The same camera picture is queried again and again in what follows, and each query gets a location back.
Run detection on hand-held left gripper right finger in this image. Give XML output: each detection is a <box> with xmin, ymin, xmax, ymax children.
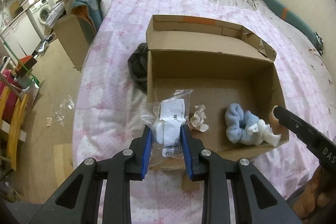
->
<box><xmin>180</xmin><ymin>124</ymin><xmax>302</xmax><ymax>224</ymax></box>

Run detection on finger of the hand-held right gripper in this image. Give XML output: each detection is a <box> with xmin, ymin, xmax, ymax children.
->
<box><xmin>274</xmin><ymin>106</ymin><xmax>315</xmax><ymax>146</ymax></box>

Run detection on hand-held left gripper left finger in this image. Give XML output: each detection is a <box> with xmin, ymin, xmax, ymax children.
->
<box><xmin>43</xmin><ymin>126</ymin><xmax>153</xmax><ymax>224</ymax></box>

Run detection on peach soft sponge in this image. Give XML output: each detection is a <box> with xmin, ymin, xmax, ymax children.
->
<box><xmin>269</xmin><ymin>105</ymin><xmax>282</xmax><ymax>140</ymax></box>

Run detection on cream scrunchie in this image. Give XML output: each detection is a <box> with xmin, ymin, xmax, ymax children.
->
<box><xmin>189</xmin><ymin>105</ymin><xmax>210</xmax><ymax>132</ymax></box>

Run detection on clear packet with white label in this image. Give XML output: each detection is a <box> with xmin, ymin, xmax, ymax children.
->
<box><xmin>140</xmin><ymin>90</ymin><xmax>193</xmax><ymax>161</ymax></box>

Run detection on blue and white fluffy scrunchie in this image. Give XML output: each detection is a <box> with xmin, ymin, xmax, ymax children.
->
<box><xmin>224</xmin><ymin>103</ymin><xmax>281</xmax><ymax>146</ymax></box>

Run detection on brown cardboard box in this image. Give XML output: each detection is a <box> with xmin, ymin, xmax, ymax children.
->
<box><xmin>146</xmin><ymin>15</ymin><xmax>290</xmax><ymax>170</ymax></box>

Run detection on person's right hand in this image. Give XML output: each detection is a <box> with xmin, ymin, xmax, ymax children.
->
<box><xmin>291</xmin><ymin>165</ymin><xmax>336</xmax><ymax>216</ymax></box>

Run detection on beige flat pad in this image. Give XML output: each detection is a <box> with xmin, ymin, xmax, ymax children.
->
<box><xmin>181</xmin><ymin>173</ymin><xmax>202</xmax><ymax>191</ymax></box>

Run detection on dark grey cloth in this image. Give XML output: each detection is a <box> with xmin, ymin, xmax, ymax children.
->
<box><xmin>128</xmin><ymin>43</ymin><xmax>148</xmax><ymax>93</ymax></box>

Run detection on clear plastic packaging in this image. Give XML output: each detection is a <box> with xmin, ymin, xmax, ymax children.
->
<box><xmin>46</xmin><ymin>95</ymin><xmax>76</xmax><ymax>126</ymax></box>

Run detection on teal pillow with orange stripe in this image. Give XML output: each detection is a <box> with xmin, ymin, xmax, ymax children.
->
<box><xmin>259</xmin><ymin>0</ymin><xmax>326</xmax><ymax>54</ymax></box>

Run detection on wooden bedside cabinet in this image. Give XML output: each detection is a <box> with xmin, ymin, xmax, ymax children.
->
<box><xmin>54</xmin><ymin>14</ymin><xmax>90</xmax><ymax>71</ymax></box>

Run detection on yellow and red boxes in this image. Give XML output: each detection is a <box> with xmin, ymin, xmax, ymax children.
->
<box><xmin>0</xmin><ymin>69</ymin><xmax>29</xmax><ymax>169</ymax></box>

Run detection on red dustpan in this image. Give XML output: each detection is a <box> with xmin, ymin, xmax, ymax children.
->
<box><xmin>15</xmin><ymin>55</ymin><xmax>37</xmax><ymax>75</ymax></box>

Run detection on white kitchen cabinet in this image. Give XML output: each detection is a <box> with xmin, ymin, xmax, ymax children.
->
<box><xmin>0</xmin><ymin>13</ymin><xmax>42</xmax><ymax>56</ymax></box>

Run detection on white washing machine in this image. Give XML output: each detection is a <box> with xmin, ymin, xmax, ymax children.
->
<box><xmin>29</xmin><ymin>0</ymin><xmax>51</xmax><ymax>28</ymax></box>

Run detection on green handled mop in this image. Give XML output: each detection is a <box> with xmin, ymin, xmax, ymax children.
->
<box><xmin>0</xmin><ymin>35</ymin><xmax>41</xmax><ymax>88</ymax></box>

